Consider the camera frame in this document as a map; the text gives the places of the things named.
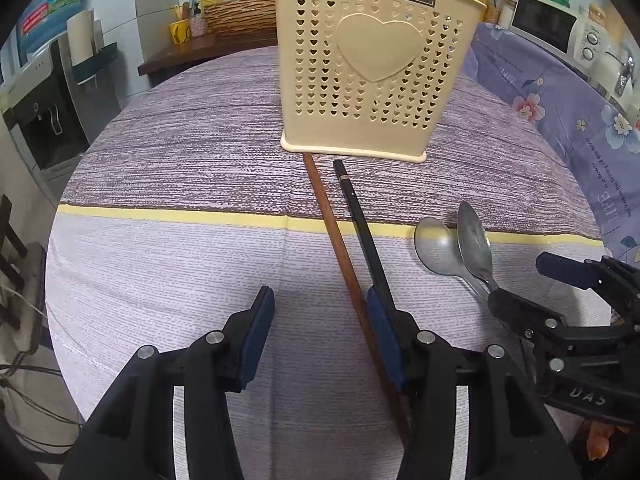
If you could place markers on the small lidded jar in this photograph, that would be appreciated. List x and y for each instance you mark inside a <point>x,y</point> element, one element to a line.
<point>597,14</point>

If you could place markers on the cream plastic utensil holder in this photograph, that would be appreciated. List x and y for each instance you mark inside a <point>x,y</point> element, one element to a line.
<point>375,105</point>

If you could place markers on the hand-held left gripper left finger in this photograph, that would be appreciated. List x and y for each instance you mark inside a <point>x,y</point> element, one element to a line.
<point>255,332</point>

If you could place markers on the woven pattern wash basin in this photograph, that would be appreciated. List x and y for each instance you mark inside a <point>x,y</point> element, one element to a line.
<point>240,17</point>

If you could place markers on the brown wooden chopstick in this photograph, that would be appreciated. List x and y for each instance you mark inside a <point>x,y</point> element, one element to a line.
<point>340,255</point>

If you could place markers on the yellow cup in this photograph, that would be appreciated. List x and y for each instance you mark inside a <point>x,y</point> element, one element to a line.
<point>180,33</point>

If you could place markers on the blue water jug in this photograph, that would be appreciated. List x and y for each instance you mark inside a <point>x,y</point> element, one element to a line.
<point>50,15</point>

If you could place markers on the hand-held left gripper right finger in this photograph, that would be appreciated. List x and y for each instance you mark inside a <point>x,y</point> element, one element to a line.
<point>385,332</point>

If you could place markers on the small dark wooden stool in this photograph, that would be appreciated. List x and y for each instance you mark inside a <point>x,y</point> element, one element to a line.
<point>10,260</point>

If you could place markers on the grey water dispenser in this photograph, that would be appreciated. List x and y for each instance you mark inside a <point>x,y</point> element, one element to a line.
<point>45,125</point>

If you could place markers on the teal cup holder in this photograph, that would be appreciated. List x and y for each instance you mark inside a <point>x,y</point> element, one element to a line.
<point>97,65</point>

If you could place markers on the dark wooden sink cabinet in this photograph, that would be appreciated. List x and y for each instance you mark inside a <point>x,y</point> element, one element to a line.
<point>200,57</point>

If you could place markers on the white microwave oven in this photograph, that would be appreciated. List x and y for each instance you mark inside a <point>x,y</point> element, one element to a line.
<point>540,22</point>

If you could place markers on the dark wooden chopstick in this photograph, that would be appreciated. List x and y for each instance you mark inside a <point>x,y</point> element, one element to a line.
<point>362,230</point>

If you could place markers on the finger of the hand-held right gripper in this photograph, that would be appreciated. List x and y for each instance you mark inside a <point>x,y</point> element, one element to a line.
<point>520,312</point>
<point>565,267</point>

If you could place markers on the person's right hand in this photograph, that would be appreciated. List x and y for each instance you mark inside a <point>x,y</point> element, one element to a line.
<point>600,442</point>

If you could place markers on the metal spoon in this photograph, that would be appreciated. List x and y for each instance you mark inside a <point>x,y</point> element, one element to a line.
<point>475,240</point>
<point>437,247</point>

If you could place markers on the purple floral cloth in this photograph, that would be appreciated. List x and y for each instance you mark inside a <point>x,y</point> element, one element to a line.
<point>560,125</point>

